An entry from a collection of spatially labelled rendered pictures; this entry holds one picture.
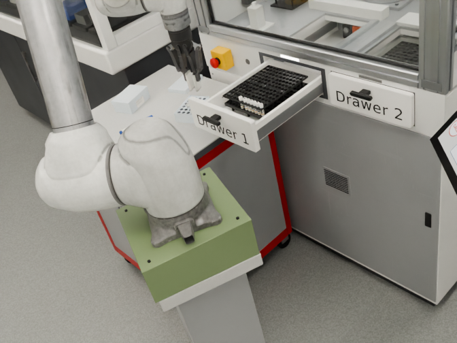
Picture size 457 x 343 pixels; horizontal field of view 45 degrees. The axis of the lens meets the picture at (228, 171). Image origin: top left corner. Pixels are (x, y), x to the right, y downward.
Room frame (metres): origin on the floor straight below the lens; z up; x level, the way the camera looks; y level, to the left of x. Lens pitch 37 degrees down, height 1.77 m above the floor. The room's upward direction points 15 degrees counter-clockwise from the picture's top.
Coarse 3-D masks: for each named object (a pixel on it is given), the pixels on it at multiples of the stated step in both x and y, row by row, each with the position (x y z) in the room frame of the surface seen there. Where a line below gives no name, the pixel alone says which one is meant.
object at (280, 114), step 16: (272, 64) 1.73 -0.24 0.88; (288, 64) 1.68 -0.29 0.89; (240, 80) 1.65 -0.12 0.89; (304, 80) 1.61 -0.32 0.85; (320, 80) 1.53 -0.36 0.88; (304, 96) 1.48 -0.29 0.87; (240, 112) 1.55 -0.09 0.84; (272, 112) 1.40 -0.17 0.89; (288, 112) 1.44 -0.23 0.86; (256, 128) 1.36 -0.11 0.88; (272, 128) 1.39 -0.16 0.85
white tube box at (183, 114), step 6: (192, 96) 1.81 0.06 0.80; (198, 96) 1.80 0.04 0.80; (204, 96) 1.79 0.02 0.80; (186, 102) 1.78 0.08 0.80; (180, 108) 1.75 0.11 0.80; (186, 108) 1.74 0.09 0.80; (174, 114) 1.72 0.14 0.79; (180, 114) 1.70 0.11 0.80; (186, 114) 1.69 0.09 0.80; (180, 120) 1.71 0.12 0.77; (186, 120) 1.69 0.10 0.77; (192, 120) 1.68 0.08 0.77
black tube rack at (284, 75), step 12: (264, 72) 1.66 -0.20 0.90; (276, 72) 1.64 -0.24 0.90; (288, 72) 1.62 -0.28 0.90; (240, 84) 1.62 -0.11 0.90; (252, 84) 1.59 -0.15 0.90; (264, 84) 1.57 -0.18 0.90; (276, 84) 1.55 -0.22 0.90; (288, 84) 1.53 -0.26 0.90; (300, 84) 1.56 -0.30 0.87; (252, 96) 1.52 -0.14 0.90; (264, 96) 1.55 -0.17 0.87; (276, 96) 1.49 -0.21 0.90; (288, 96) 1.51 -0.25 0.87; (240, 108) 1.51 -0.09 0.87
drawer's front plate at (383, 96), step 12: (336, 84) 1.46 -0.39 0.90; (348, 84) 1.42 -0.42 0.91; (360, 84) 1.38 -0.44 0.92; (372, 84) 1.36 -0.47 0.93; (336, 96) 1.46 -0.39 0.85; (348, 96) 1.42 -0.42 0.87; (372, 96) 1.35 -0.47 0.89; (384, 96) 1.32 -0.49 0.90; (396, 96) 1.28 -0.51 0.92; (408, 96) 1.25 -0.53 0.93; (348, 108) 1.43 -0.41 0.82; (360, 108) 1.39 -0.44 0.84; (372, 108) 1.35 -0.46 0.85; (408, 108) 1.26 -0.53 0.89; (396, 120) 1.29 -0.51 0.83; (408, 120) 1.26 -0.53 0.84
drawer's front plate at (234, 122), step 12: (192, 108) 1.55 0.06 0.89; (204, 108) 1.50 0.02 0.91; (216, 108) 1.45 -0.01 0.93; (204, 120) 1.51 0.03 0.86; (228, 120) 1.41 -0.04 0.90; (240, 120) 1.36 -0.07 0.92; (252, 120) 1.33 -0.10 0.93; (216, 132) 1.47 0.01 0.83; (228, 132) 1.42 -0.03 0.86; (240, 132) 1.37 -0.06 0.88; (252, 132) 1.33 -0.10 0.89; (240, 144) 1.38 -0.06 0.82; (252, 144) 1.33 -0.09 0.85
